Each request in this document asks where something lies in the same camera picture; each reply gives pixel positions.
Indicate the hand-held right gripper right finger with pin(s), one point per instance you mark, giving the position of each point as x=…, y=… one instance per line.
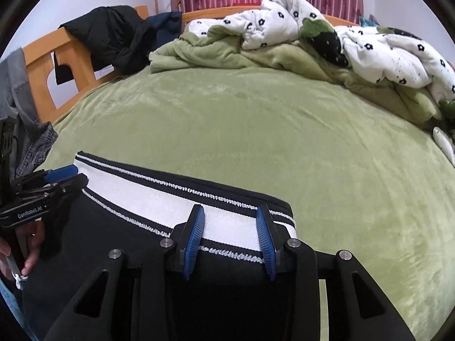
x=265, y=241

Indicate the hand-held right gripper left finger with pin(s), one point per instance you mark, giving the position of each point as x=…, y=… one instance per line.
x=193, y=241

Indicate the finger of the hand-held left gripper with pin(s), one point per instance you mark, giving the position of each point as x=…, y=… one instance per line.
x=60, y=173
x=74, y=183

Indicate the black pants with white stripe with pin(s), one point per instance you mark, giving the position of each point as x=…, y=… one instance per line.
x=106, y=227

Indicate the person's left hand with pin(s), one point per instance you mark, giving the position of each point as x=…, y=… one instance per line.
x=33, y=252

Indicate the grey jeans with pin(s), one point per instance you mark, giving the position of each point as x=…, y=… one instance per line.
x=21, y=88

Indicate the person's blue jeans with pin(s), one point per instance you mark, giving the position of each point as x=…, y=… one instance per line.
x=10, y=312

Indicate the green bed sheet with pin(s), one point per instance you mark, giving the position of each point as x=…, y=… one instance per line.
x=248, y=131

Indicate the black jacket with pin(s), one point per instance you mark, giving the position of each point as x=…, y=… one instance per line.
x=106, y=32

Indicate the navy blue garment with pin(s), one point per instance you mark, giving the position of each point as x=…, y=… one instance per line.
x=167, y=25

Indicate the wooden rack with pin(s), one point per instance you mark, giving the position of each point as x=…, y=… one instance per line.
x=155, y=1

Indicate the green and white floral quilt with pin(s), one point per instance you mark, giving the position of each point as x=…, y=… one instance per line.
x=277, y=14

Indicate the teal cloth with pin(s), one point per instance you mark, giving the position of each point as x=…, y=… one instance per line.
x=368, y=21

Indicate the wooden bed frame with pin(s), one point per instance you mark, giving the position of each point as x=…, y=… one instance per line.
x=39, y=78

